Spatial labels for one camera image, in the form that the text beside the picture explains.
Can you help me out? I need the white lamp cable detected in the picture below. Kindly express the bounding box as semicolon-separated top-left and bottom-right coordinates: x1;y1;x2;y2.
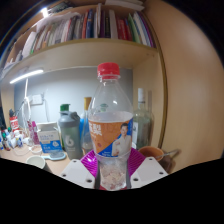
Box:
21;78;33;128

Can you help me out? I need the blue and white carton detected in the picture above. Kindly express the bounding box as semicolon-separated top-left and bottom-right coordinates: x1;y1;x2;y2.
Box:
36;121;64;154

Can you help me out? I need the white wall socket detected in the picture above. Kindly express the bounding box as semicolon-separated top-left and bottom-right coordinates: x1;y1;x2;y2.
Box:
30;93;44;106

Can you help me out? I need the wooden shelf unit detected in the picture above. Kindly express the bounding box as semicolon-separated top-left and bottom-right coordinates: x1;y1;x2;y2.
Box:
0;0;168;151

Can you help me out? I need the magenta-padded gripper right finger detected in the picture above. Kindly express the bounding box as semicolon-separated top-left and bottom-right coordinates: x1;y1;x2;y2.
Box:
126;147;169;190

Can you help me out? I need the red and white can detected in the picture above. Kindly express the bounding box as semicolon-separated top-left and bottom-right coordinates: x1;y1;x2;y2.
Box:
9;116;20;133

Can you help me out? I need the clear red-capped drink bottle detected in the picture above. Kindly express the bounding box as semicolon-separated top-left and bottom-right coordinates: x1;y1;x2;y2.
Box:
87;62;135;192

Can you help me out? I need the magenta box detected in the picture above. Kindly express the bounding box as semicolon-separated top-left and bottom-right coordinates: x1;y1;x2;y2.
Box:
27;120;41;146

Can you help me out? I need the white light bar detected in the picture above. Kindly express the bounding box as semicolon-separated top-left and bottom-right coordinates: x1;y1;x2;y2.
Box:
9;68;45;85

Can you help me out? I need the clear glass bottle white cap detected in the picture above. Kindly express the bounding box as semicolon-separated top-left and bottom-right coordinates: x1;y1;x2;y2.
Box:
132;87;155;150

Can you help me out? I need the light blue hairbrush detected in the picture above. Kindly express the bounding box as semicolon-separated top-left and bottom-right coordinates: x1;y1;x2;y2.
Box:
40;151;68;162

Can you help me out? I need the yellow-capped blue liquid bottle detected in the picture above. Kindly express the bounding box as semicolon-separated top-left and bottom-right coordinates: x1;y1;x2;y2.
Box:
79;96;94;155

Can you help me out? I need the metal spoon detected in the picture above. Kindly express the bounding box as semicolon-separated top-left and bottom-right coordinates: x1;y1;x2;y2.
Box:
162;149;181;158

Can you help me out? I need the black mug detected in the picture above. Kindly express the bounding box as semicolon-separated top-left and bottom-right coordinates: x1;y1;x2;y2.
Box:
25;154;53;174

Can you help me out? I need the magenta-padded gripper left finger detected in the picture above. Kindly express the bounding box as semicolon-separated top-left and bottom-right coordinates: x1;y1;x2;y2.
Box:
59;149;100;190

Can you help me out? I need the brown mug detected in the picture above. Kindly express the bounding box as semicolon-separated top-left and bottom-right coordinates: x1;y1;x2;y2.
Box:
138;145;174;174

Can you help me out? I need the grey shaker bottle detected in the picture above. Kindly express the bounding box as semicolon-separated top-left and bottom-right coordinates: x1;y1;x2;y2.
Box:
57;110;84;160

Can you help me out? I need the ceiling light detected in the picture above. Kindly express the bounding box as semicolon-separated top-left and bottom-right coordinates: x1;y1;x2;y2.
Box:
40;6;50;18

